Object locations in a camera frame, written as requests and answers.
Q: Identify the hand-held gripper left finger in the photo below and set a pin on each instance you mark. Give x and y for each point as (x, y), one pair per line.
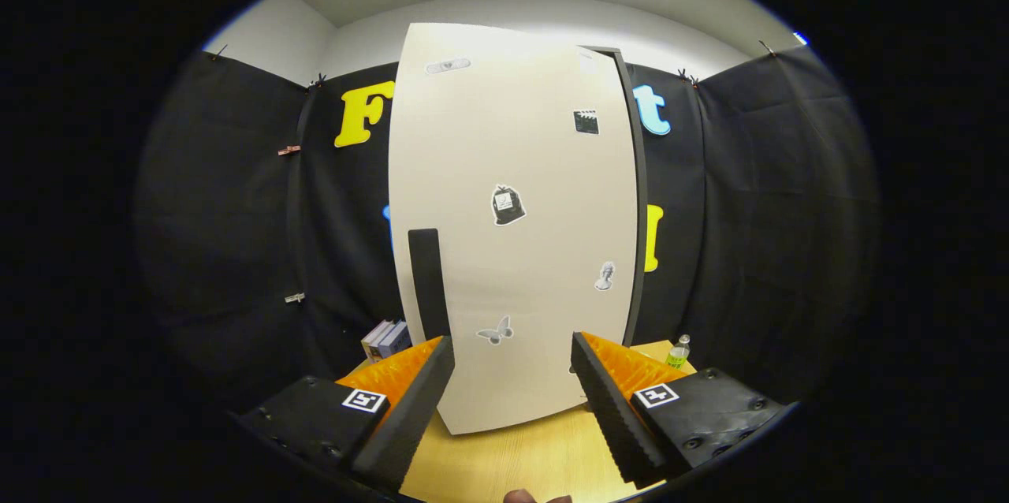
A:
(410, 416)

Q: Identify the stack of books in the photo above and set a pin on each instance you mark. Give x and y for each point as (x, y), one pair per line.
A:
(386, 340)

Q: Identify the black backdrop cloth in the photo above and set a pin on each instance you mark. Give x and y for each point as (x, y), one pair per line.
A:
(757, 235)

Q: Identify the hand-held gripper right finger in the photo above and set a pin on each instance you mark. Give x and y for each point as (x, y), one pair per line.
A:
(611, 416)

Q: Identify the grey shoe cabinet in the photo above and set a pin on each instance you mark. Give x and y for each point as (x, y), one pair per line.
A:
(638, 211)

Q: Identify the green label drink bottle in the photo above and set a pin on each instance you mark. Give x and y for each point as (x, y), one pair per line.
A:
(678, 355)

